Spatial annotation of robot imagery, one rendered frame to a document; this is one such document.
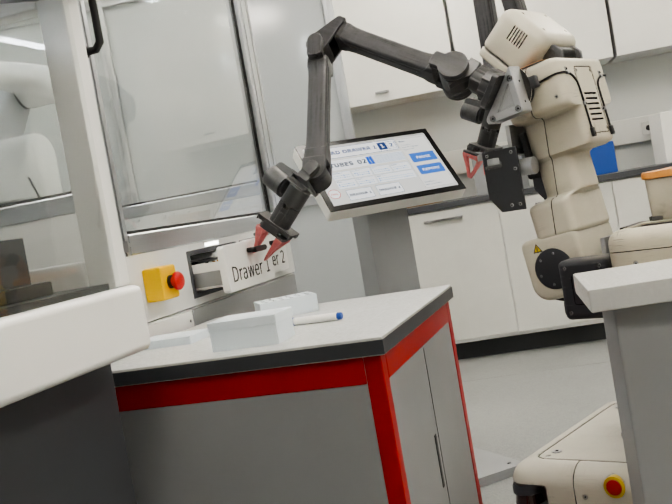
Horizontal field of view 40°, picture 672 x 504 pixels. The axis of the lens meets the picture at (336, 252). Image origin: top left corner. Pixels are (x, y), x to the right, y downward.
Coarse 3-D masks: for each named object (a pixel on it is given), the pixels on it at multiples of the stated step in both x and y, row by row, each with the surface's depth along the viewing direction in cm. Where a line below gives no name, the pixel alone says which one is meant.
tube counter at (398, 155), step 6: (366, 156) 312; (372, 156) 313; (378, 156) 313; (384, 156) 314; (390, 156) 315; (396, 156) 315; (402, 156) 316; (360, 162) 309; (366, 162) 310; (372, 162) 310; (378, 162) 311; (384, 162) 312
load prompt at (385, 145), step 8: (360, 144) 315; (368, 144) 316; (376, 144) 317; (384, 144) 318; (392, 144) 319; (336, 152) 310; (344, 152) 311; (352, 152) 312; (360, 152) 313; (368, 152) 314
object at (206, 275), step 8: (200, 264) 216; (208, 264) 215; (216, 264) 215; (200, 272) 216; (208, 272) 215; (216, 272) 214; (200, 280) 216; (208, 280) 215; (216, 280) 215; (200, 288) 216; (208, 288) 216
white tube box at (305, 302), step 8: (288, 296) 199; (296, 296) 195; (304, 296) 194; (312, 296) 195; (256, 304) 196; (264, 304) 192; (272, 304) 193; (280, 304) 193; (288, 304) 193; (296, 304) 194; (304, 304) 194; (312, 304) 195; (296, 312) 194; (304, 312) 194
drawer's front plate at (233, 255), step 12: (252, 240) 229; (264, 240) 236; (228, 252) 214; (240, 252) 221; (252, 252) 228; (264, 252) 235; (228, 264) 213; (240, 264) 220; (252, 264) 226; (264, 264) 234; (228, 276) 212; (252, 276) 225; (264, 276) 233; (228, 288) 212; (240, 288) 218
